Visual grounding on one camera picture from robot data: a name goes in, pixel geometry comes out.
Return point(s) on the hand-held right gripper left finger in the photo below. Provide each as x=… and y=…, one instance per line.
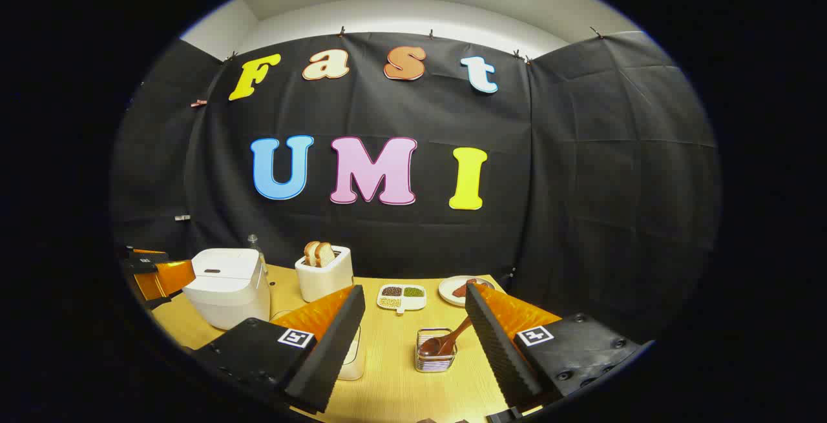
x=329, y=352

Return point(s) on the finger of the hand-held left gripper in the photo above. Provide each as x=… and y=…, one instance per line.
x=150, y=261
x=171, y=278

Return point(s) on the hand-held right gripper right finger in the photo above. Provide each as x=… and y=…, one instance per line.
x=497, y=352

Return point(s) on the white rice cooker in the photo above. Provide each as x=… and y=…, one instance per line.
x=226, y=287

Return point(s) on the brown wooden spoon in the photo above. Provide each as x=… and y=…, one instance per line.
x=440, y=343

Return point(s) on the clear plastic container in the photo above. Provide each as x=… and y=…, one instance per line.
x=359, y=372

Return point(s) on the white toaster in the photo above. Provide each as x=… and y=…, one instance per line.
x=323, y=281

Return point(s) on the red meat slice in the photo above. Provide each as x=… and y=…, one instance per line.
x=461, y=290

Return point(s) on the pile of pale beans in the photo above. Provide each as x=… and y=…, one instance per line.
x=389, y=303

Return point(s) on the white round plate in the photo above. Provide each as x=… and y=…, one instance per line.
x=447, y=290

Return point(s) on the pile of brown beans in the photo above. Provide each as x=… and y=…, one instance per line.
x=392, y=291

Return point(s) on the small glass bottle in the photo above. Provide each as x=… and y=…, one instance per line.
x=253, y=242

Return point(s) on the white divided dish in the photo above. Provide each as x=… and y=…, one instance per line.
x=402, y=299

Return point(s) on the bread slice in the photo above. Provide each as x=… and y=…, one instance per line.
x=325, y=254
x=311, y=253

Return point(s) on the pile of green beans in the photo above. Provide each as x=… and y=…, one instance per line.
x=414, y=292

